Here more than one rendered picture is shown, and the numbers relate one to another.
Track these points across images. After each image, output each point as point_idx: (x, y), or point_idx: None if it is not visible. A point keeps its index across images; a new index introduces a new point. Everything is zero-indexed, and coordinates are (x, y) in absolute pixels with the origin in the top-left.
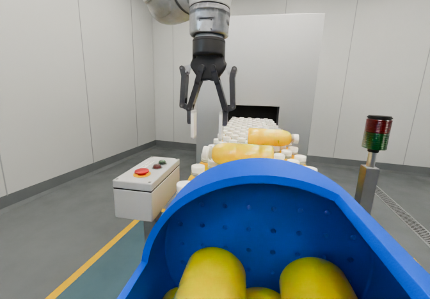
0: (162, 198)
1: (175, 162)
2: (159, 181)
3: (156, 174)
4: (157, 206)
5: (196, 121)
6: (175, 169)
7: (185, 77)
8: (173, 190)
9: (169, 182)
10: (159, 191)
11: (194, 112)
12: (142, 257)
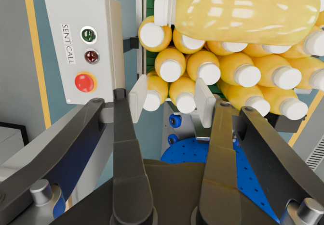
0: (121, 69)
1: (106, 21)
2: (114, 84)
3: (104, 79)
4: (122, 84)
5: (141, 89)
6: (111, 19)
7: (71, 193)
8: (121, 31)
9: (116, 47)
10: (117, 83)
11: (138, 111)
12: None
